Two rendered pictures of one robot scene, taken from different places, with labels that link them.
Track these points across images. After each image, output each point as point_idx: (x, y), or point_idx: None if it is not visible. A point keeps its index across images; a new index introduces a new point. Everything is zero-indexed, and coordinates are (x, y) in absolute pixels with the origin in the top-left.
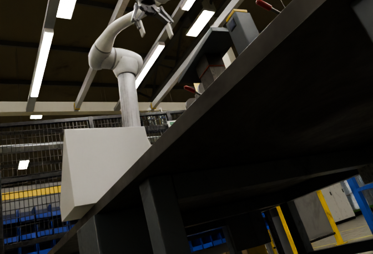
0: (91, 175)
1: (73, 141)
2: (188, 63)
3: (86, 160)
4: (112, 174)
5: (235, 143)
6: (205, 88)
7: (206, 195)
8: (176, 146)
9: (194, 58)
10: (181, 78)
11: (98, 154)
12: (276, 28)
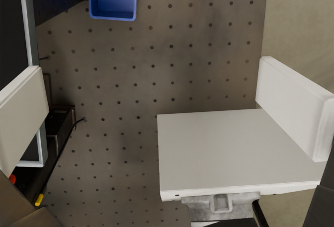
0: (270, 127)
1: (319, 163)
2: (32, 52)
3: (283, 141)
4: (234, 128)
5: None
6: (41, 16)
7: None
8: None
9: None
10: (44, 127)
11: (264, 147)
12: None
